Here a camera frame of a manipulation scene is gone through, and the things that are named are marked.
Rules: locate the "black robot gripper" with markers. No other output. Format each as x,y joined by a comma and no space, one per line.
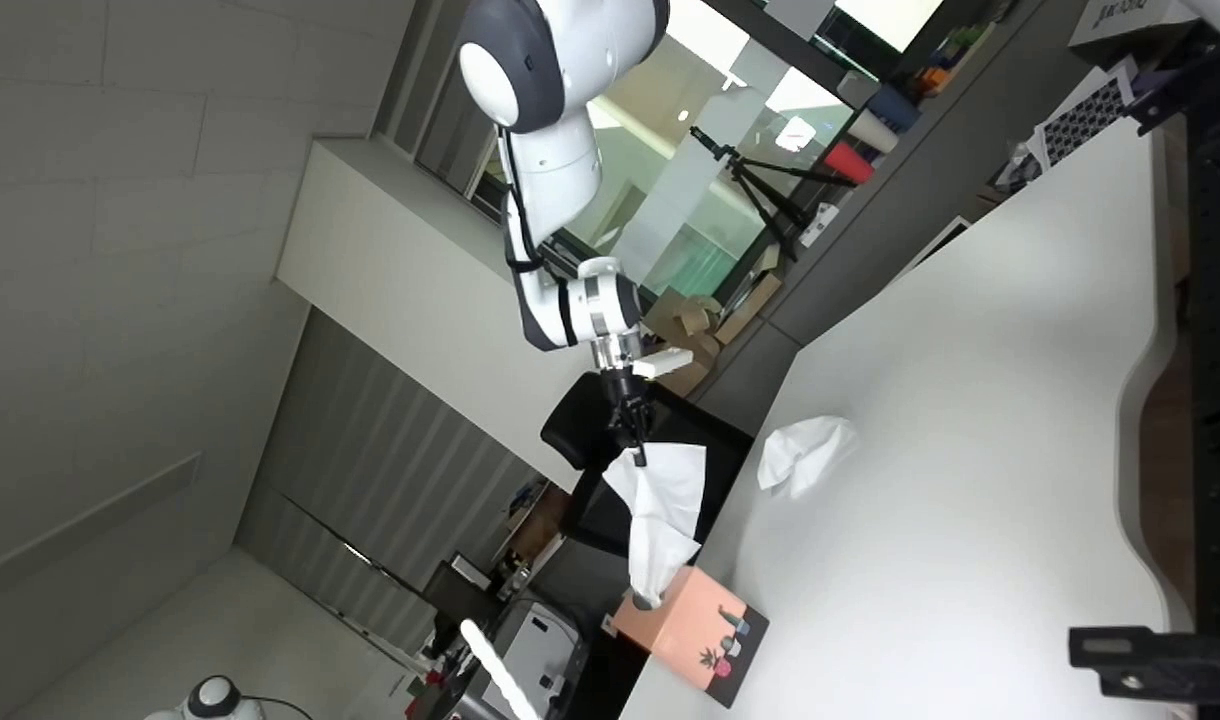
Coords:
615,323

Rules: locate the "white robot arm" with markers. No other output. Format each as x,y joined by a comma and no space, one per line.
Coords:
532,68

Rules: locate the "black camera tripod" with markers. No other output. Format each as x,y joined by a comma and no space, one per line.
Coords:
781,213

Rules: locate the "black office chair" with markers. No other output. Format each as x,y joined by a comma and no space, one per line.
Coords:
576,428

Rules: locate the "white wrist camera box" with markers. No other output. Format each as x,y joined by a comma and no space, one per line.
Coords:
660,360

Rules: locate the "pink tissue box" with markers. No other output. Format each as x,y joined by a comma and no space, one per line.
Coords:
703,631

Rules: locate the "black clamp bracket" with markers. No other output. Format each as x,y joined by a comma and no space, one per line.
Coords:
1151,666

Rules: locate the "white tissue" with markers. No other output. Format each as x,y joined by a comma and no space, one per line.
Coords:
800,454
660,515

